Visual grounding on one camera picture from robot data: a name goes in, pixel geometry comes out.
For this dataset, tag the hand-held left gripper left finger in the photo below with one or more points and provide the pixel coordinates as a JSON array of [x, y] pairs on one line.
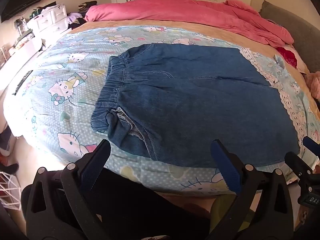
[[96, 165]]

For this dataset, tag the black remote control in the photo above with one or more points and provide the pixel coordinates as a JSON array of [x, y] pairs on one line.
[[22, 82]]

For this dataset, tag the white drawer chest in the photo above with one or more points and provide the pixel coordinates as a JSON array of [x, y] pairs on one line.
[[47, 21]]

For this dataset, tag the red floral pillow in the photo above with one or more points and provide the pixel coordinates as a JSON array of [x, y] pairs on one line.
[[287, 55]]

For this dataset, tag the dark bag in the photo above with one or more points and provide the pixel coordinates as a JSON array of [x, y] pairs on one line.
[[87, 5]]

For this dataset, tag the pink plush cloth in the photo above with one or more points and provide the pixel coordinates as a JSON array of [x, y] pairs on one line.
[[313, 82]]

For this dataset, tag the blue denim skirt with lace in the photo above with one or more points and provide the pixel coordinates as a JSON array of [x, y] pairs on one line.
[[200, 105]]

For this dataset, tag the person's dark trousers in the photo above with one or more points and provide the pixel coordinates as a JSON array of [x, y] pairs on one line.
[[140, 205]]

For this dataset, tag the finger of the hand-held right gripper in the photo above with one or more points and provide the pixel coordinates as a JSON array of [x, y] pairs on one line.
[[297, 163], [311, 144]]

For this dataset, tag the white side table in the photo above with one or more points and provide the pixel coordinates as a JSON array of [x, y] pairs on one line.
[[20, 55]]

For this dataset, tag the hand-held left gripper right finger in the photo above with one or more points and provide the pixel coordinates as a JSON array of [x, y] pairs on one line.
[[225, 165]]

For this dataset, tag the cartoon cat printed blanket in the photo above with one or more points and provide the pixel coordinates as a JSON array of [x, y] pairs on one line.
[[75, 80]]

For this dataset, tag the pink duvet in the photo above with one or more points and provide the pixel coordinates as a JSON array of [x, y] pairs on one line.
[[175, 10]]

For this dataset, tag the black slipper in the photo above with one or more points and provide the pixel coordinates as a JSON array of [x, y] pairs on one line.
[[10, 168]]

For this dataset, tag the purple clothes pile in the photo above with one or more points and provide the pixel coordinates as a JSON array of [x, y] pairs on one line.
[[73, 20]]

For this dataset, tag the grey slipper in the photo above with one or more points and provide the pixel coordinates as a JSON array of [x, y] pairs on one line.
[[7, 140]]

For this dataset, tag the grey quilted headboard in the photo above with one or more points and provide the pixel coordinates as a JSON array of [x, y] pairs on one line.
[[295, 25]]

